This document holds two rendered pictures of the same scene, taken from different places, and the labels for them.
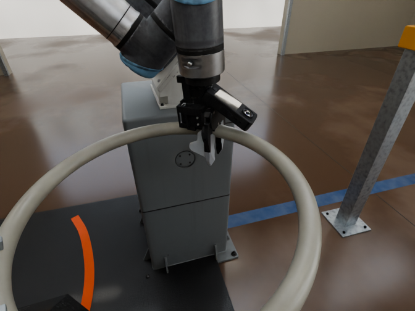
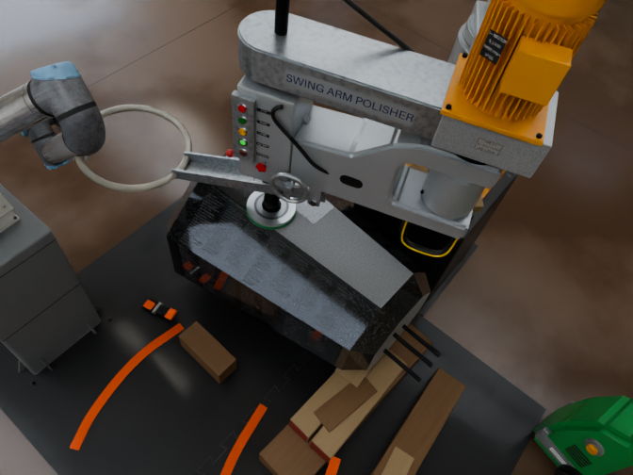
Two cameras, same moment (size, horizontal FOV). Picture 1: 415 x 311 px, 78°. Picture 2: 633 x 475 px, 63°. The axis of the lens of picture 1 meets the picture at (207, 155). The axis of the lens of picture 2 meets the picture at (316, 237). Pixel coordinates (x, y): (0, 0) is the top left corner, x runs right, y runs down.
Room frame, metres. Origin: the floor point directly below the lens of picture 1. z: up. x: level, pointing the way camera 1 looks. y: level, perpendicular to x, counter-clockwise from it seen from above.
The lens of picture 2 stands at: (0.70, 1.74, 2.62)
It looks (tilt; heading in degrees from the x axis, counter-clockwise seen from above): 55 degrees down; 227
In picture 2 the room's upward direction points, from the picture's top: 11 degrees clockwise
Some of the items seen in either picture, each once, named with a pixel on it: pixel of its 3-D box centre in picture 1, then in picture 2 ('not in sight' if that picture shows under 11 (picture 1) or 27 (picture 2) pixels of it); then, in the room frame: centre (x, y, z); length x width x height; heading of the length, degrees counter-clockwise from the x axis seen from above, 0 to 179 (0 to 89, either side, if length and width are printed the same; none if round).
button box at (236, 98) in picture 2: not in sight; (244, 128); (0.06, 0.61, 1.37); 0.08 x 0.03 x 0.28; 125
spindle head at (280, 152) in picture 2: not in sight; (296, 132); (-0.12, 0.67, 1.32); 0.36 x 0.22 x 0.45; 125
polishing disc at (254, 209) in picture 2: not in sight; (271, 205); (-0.07, 0.61, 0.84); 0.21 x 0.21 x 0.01
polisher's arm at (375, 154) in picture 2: not in sight; (378, 166); (-0.29, 0.93, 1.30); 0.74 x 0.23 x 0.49; 125
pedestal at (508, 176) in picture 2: not in sight; (423, 213); (-0.99, 0.78, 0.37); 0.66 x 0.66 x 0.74; 16
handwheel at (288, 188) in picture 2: not in sight; (292, 181); (-0.04, 0.77, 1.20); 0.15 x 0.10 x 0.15; 125
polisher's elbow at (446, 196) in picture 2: not in sight; (455, 180); (-0.46, 1.14, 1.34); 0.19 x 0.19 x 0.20
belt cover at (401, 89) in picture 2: not in sight; (386, 89); (-0.28, 0.89, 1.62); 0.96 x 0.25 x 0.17; 125
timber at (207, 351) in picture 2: not in sight; (207, 352); (0.37, 0.75, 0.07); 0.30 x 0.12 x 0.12; 104
